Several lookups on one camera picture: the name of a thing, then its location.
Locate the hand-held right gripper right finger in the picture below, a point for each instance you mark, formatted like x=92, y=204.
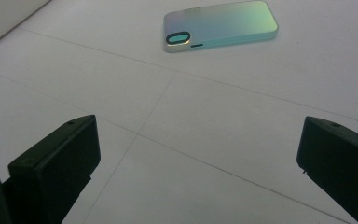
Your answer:
x=341, y=158

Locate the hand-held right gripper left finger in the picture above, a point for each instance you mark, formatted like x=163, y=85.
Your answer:
x=56, y=161

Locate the translucent phone case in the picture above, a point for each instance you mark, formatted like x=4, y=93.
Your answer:
x=223, y=25

